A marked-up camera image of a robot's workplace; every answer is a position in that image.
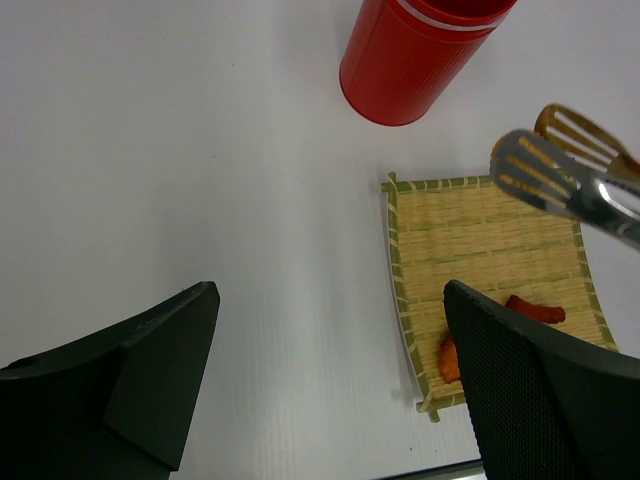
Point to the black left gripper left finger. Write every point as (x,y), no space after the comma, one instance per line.
(116,404)

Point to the orange spotted fried piece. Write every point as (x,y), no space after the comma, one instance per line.
(448,360)

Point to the red cylindrical container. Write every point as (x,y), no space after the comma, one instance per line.
(403,54)

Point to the square bamboo tray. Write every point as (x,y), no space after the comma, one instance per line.
(466,229)

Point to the steel serving tongs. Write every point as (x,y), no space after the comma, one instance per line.
(566,166)

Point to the red chicken wing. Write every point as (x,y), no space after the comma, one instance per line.
(539,313)

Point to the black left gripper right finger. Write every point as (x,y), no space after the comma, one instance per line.
(543,404)

